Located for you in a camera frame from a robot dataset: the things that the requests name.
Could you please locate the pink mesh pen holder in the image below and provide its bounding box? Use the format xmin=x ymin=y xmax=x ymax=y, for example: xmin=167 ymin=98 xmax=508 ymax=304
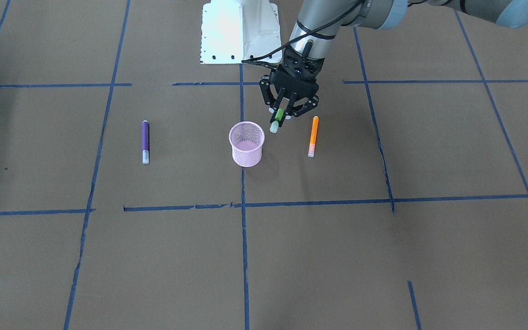
xmin=228 ymin=121 xmax=265 ymax=167

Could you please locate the orange highlighter pen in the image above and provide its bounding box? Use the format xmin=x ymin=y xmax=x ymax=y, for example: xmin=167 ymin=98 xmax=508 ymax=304
xmin=308 ymin=115 xmax=320 ymax=158

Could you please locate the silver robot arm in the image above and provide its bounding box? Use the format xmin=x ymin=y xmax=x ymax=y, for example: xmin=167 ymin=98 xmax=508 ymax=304
xmin=243 ymin=0 xmax=528 ymax=124

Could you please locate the purple highlighter pen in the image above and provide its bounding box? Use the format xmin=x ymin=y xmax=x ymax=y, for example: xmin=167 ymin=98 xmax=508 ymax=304
xmin=141 ymin=121 xmax=150 ymax=165

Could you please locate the green highlighter pen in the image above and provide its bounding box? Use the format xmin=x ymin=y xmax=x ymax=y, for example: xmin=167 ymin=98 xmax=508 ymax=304
xmin=269 ymin=107 xmax=284 ymax=133

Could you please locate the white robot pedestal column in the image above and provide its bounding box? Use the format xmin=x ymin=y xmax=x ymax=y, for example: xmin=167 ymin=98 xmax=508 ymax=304
xmin=200 ymin=0 xmax=281 ymax=65

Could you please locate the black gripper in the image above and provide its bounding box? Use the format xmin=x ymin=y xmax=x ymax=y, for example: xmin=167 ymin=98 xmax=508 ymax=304
xmin=259 ymin=48 xmax=324 ymax=120

